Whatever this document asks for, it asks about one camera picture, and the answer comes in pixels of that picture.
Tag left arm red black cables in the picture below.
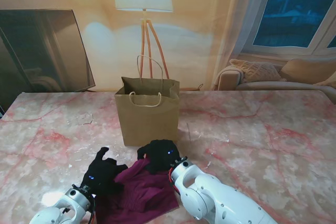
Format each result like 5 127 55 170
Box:
88 194 98 224

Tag kraft paper bag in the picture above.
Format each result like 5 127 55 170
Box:
114 55 181 148

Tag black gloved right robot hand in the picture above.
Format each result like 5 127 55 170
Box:
136 139 182 175

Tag printed room scene backdrop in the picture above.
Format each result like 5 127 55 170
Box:
0 0 336 94

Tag magenta shorts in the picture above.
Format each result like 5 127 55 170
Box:
94 158 180 224

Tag dark grey leaning panel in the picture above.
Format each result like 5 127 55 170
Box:
0 9 96 114

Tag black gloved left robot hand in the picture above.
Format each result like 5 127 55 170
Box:
80 146 129 196

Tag clear plastic film scrap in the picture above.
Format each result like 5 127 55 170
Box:
68 112 95 127

